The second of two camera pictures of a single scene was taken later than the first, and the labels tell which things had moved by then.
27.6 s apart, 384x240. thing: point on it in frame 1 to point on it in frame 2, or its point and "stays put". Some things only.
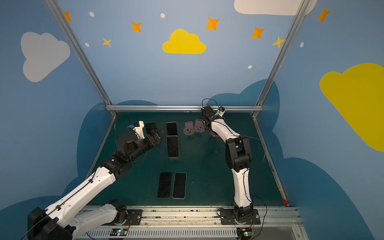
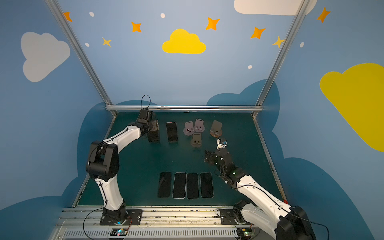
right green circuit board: (245, 232) stays put
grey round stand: (199, 126) stays put
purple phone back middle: (171, 128) stays put
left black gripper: (153, 139) to (153, 130)
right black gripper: (206, 111) to (215, 157)
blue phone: (172, 144) to (206, 185)
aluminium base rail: (203, 223) stays put
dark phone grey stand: (164, 185) stays put
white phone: (179, 186) stays put
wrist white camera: (221, 111) to (220, 144)
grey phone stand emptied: (189, 128) stays put
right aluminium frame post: (280, 56) stays put
